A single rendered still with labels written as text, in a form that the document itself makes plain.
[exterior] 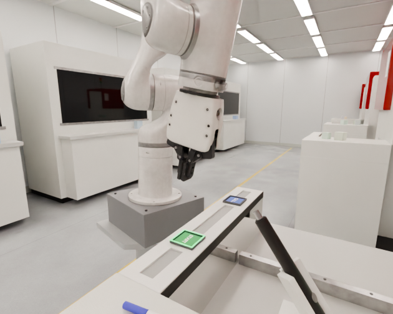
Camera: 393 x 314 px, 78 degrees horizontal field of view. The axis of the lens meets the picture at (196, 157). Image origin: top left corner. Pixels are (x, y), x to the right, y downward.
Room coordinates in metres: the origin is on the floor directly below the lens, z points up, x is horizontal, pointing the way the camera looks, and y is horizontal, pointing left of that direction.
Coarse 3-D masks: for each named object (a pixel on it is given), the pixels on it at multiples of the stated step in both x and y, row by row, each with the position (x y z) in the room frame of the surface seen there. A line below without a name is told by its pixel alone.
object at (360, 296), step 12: (240, 252) 0.60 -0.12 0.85; (240, 264) 0.59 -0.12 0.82; (252, 264) 0.57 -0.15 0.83; (264, 264) 0.56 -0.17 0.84; (276, 264) 0.55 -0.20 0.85; (276, 276) 0.54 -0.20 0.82; (312, 276) 0.51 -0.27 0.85; (324, 288) 0.49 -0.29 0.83; (336, 288) 0.47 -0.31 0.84; (348, 288) 0.47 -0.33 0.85; (360, 288) 0.47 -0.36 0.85; (348, 300) 0.46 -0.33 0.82; (360, 300) 0.45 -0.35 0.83; (372, 300) 0.44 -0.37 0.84; (384, 300) 0.43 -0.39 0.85; (384, 312) 0.43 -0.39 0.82
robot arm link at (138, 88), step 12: (144, 48) 0.77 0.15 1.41; (144, 60) 0.76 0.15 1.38; (156, 60) 0.79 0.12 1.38; (132, 72) 0.77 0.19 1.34; (144, 72) 0.77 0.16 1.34; (132, 84) 0.76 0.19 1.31; (144, 84) 0.77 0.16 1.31; (132, 96) 0.77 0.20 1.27; (144, 96) 0.78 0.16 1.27; (132, 108) 0.81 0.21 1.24; (144, 108) 0.81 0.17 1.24
